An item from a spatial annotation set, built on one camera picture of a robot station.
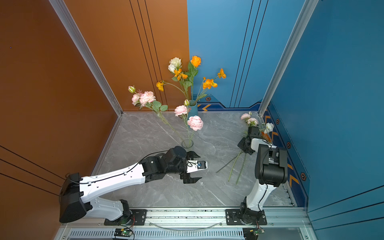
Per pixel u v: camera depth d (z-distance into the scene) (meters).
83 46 0.83
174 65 0.86
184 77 0.87
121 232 0.71
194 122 0.70
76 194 0.40
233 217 0.72
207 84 0.84
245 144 0.76
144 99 0.63
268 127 1.00
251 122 1.10
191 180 0.63
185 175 0.62
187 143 0.81
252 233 0.70
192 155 0.65
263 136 0.99
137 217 0.74
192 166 0.59
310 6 0.69
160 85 0.97
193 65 0.89
